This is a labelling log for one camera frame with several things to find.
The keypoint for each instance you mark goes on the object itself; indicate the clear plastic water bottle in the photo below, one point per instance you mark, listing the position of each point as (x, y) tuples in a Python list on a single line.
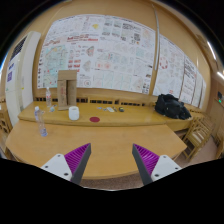
[(40, 121)]

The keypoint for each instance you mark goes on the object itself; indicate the white ceramic cup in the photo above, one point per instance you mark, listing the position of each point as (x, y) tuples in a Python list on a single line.
[(74, 113)]

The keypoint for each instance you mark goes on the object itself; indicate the white paper card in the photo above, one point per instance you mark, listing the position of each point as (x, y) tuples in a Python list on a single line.
[(108, 109)]

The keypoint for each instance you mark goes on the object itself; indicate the water bottle red label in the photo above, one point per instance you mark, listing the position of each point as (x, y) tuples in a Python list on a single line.
[(48, 97)]

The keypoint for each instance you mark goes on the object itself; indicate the wooden chair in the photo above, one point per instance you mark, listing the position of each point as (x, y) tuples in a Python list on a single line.
[(197, 136)]

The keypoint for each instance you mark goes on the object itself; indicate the small blue sticker item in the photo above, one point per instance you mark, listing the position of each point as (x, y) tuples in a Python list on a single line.
[(52, 108)]

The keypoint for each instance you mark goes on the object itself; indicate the small black object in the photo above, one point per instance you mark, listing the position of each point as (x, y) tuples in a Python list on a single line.
[(121, 109)]

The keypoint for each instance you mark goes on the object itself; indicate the brown cardboard box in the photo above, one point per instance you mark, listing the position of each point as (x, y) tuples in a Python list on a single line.
[(66, 89)]

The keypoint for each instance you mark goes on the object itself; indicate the red round coaster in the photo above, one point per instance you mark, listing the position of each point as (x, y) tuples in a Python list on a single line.
[(94, 119)]

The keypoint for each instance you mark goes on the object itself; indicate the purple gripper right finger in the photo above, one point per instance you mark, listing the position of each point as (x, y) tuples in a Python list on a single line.
[(151, 166)]

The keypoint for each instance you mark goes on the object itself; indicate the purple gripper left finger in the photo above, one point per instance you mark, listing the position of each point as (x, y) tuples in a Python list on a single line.
[(70, 166)]

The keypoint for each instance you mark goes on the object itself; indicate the right wall poster sheet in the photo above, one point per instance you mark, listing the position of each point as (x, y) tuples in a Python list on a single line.
[(178, 75)]

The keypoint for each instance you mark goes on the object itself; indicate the black backpack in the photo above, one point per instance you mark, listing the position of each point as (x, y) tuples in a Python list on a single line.
[(171, 107)]

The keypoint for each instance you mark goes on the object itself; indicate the large wall poster sheet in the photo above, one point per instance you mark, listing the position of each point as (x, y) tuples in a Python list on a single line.
[(106, 52)]

